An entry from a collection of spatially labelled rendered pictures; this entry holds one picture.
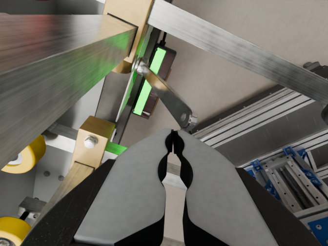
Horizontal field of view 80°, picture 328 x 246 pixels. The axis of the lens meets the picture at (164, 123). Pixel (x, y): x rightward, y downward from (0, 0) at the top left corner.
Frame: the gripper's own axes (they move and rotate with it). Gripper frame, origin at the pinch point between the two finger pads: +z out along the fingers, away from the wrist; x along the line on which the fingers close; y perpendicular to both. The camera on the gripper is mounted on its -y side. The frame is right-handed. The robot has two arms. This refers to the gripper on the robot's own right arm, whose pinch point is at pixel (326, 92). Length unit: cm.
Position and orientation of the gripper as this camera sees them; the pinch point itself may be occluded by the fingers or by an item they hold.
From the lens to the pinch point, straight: 40.1
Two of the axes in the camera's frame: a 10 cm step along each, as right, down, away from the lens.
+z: 0.5, -4.7, 8.8
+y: 9.2, 3.6, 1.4
